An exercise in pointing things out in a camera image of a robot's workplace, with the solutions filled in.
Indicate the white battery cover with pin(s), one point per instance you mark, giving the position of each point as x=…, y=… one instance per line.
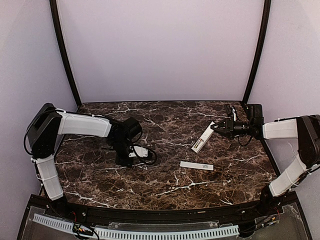
x=199, y=166

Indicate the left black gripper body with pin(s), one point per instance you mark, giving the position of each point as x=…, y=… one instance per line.
x=124, y=160

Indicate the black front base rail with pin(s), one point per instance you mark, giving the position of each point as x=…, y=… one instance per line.
x=244, y=214

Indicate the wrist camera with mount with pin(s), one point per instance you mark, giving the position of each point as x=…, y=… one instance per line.
x=231, y=112
x=139, y=151

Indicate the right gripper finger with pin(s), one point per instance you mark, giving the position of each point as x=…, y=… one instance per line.
x=218, y=125
x=222, y=131

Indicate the grey slotted cable duct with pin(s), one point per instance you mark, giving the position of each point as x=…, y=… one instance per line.
x=130, y=231

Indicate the black left frame post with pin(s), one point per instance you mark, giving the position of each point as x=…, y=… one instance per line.
x=63, y=51

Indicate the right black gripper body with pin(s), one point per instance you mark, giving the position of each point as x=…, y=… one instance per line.
x=229, y=127

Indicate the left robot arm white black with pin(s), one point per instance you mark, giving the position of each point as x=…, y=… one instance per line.
x=40, y=140

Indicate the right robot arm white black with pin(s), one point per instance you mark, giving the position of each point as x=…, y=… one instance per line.
x=306, y=129

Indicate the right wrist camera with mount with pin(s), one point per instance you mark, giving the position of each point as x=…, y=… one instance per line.
x=231, y=112

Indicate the black frame post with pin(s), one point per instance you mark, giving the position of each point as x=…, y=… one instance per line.
x=63, y=51
x=258, y=51

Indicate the black right frame post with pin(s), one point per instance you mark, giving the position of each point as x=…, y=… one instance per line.
x=258, y=51

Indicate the white remote control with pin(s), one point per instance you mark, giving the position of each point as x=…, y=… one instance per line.
x=206, y=135

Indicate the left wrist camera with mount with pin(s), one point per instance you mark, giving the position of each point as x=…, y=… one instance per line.
x=139, y=151

